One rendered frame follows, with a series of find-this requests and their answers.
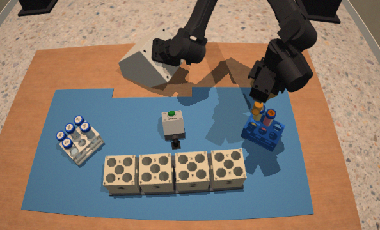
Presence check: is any blue tube rack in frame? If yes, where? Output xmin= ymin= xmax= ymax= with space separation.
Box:
xmin=241 ymin=113 xmax=285 ymax=152

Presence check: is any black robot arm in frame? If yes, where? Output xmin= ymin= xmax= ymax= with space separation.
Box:
xmin=152 ymin=0 xmax=317 ymax=104

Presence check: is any blue flat mat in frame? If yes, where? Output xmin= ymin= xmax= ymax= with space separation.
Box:
xmin=21 ymin=87 xmax=314 ymax=221

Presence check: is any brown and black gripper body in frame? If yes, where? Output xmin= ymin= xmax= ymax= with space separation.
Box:
xmin=248 ymin=60 xmax=285 ymax=95

